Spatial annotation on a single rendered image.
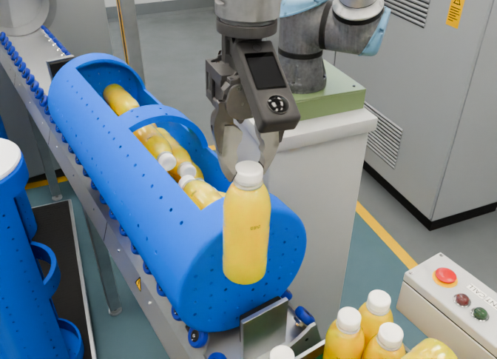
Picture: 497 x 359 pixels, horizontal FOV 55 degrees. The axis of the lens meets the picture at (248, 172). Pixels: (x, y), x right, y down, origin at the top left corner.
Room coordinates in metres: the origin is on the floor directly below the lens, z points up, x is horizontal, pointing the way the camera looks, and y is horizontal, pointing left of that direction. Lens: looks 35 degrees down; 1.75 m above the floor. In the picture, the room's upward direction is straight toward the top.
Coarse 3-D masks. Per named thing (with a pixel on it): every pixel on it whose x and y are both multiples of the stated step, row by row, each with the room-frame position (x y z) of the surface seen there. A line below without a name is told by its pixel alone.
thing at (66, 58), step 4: (64, 56) 1.72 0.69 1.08; (68, 56) 1.72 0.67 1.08; (72, 56) 1.72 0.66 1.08; (48, 60) 1.68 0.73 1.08; (52, 60) 1.68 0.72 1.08; (56, 60) 1.68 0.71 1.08; (60, 60) 1.69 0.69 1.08; (64, 60) 1.69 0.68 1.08; (68, 60) 1.69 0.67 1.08; (48, 64) 1.67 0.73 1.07; (52, 64) 1.66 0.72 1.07; (56, 64) 1.67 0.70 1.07; (60, 64) 1.67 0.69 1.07; (48, 68) 1.67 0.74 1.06; (52, 68) 1.66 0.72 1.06; (56, 68) 1.67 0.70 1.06; (60, 68) 1.67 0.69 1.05; (52, 72) 1.66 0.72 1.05; (56, 72) 1.66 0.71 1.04; (52, 76) 1.67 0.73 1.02; (52, 80) 1.67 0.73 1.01
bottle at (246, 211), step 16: (240, 192) 0.51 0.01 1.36; (256, 192) 0.52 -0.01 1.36; (224, 208) 0.52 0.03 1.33; (240, 208) 0.50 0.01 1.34; (256, 208) 0.50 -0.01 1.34; (224, 224) 0.52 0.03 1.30; (240, 224) 0.50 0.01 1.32; (256, 224) 0.50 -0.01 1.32; (224, 240) 0.52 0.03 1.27; (240, 240) 0.50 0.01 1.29; (256, 240) 0.50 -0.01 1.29; (224, 256) 0.52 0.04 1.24; (240, 256) 0.50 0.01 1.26; (256, 256) 0.50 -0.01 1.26; (224, 272) 0.51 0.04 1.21; (240, 272) 0.50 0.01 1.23; (256, 272) 0.50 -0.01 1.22
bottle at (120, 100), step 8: (112, 88) 1.34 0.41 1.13; (120, 88) 1.34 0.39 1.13; (104, 96) 1.33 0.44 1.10; (112, 96) 1.30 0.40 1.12; (120, 96) 1.28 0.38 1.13; (128, 96) 1.28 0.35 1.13; (112, 104) 1.28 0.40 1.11; (120, 104) 1.25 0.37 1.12; (128, 104) 1.24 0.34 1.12; (136, 104) 1.25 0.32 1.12; (120, 112) 1.23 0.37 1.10
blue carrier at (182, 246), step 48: (48, 96) 1.27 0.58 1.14; (96, 96) 1.09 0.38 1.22; (144, 96) 1.37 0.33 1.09; (96, 144) 0.94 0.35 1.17; (192, 144) 1.10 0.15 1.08; (144, 192) 0.74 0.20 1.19; (144, 240) 0.67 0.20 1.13; (192, 240) 0.59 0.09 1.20; (288, 240) 0.67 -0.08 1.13; (192, 288) 0.56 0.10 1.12; (240, 288) 0.61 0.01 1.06
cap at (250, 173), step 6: (240, 162) 0.54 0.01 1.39; (246, 162) 0.55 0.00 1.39; (252, 162) 0.55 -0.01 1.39; (240, 168) 0.53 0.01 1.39; (246, 168) 0.53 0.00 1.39; (252, 168) 0.53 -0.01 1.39; (258, 168) 0.53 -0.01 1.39; (240, 174) 0.52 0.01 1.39; (246, 174) 0.52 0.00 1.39; (252, 174) 0.52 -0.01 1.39; (258, 174) 0.52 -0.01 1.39; (240, 180) 0.52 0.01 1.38; (246, 180) 0.51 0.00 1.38; (252, 180) 0.51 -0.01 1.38; (258, 180) 0.52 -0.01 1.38; (246, 186) 0.51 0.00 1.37; (252, 186) 0.51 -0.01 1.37
